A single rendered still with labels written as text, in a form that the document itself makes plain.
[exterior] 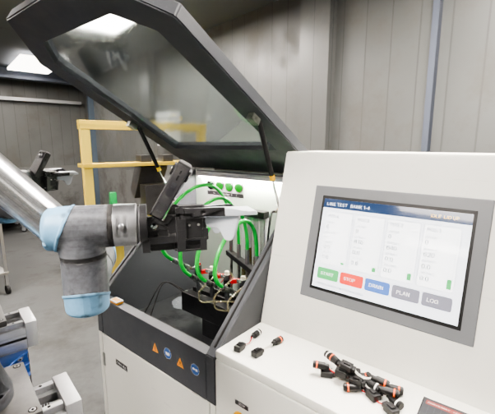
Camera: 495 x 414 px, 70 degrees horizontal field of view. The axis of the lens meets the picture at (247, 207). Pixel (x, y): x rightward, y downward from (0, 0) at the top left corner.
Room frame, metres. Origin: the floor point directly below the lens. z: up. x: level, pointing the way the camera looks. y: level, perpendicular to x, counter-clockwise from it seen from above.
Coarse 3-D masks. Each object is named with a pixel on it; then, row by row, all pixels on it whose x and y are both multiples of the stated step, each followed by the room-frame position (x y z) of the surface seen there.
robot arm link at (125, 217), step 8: (112, 208) 0.59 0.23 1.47; (120, 208) 0.60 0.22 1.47; (128, 208) 0.60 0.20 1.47; (136, 208) 0.61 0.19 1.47; (112, 216) 0.58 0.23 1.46; (120, 216) 0.58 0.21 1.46; (128, 216) 0.59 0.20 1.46; (136, 216) 0.60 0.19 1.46; (112, 224) 0.57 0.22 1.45; (120, 224) 0.57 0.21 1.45; (128, 224) 0.58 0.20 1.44; (136, 224) 0.59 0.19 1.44; (120, 232) 0.58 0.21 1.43; (128, 232) 0.58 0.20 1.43; (136, 232) 0.59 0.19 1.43; (120, 240) 0.58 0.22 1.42; (128, 240) 0.59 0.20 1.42; (136, 240) 0.59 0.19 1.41
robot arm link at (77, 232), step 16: (48, 208) 0.58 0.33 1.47; (64, 208) 0.58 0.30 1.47; (80, 208) 0.58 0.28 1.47; (96, 208) 0.59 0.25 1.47; (48, 224) 0.55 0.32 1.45; (64, 224) 0.56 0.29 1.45; (80, 224) 0.56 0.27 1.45; (96, 224) 0.57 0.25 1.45; (48, 240) 0.55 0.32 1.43; (64, 240) 0.56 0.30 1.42; (80, 240) 0.56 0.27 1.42; (96, 240) 0.57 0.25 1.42; (112, 240) 0.58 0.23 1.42; (64, 256) 0.56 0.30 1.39; (80, 256) 0.56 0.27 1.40
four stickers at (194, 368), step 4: (152, 344) 1.15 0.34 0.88; (156, 344) 1.13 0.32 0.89; (152, 348) 1.15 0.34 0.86; (156, 348) 1.13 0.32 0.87; (164, 348) 1.10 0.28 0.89; (168, 348) 1.09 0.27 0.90; (156, 352) 1.13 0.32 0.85; (164, 352) 1.10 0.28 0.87; (168, 352) 1.09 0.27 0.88; (164, 356) 1.11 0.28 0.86; (168, 356) 1.09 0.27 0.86; (176, 356) 1.07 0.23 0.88; (176, 360) 1.07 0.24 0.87; (180, 360) 1.05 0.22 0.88; (176, 364) 1.07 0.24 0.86; (180, 364) 1.05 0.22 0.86; (192, 364) 1.01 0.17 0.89; (192, 368) 1.01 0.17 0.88; (196, 368) 1.00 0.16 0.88; (192, 372) 1.01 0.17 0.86; (196, 372) 1.00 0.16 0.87
